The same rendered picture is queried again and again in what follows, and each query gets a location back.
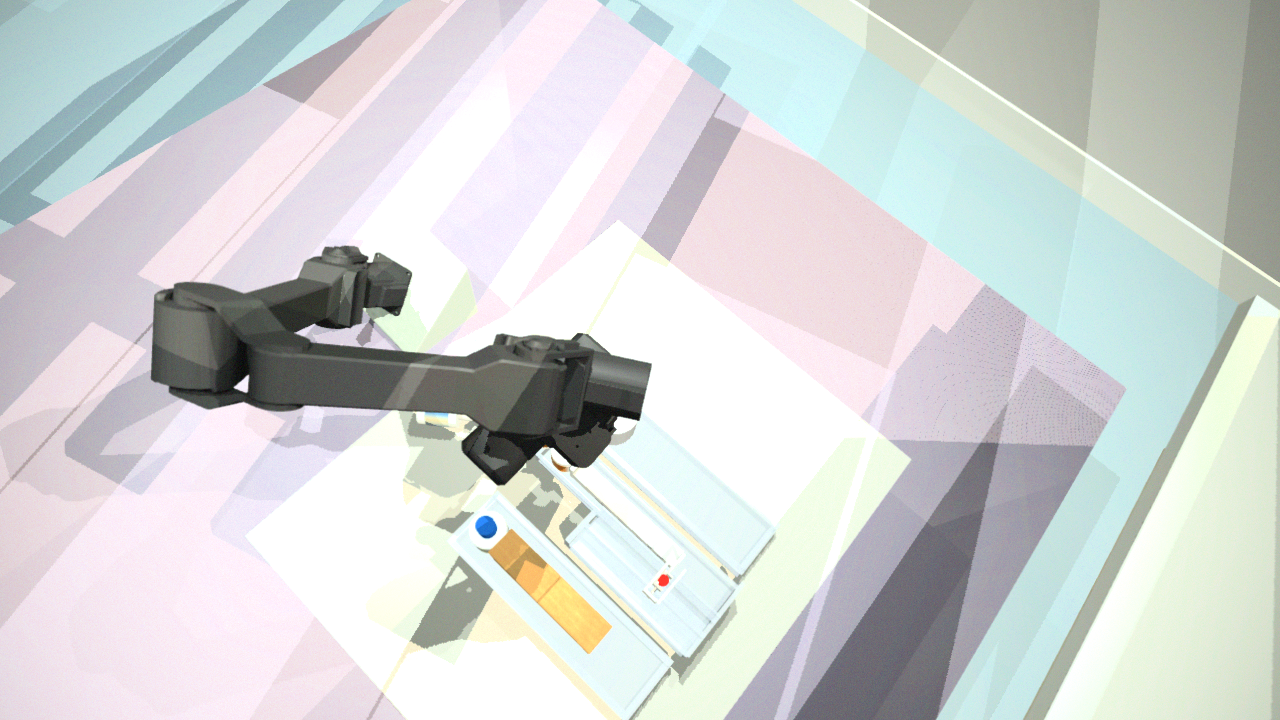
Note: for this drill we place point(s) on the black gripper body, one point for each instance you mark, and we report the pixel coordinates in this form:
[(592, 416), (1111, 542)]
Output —
[(499, 456)]

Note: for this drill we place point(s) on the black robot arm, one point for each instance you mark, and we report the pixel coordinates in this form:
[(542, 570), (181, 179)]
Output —
[(207, 338)]

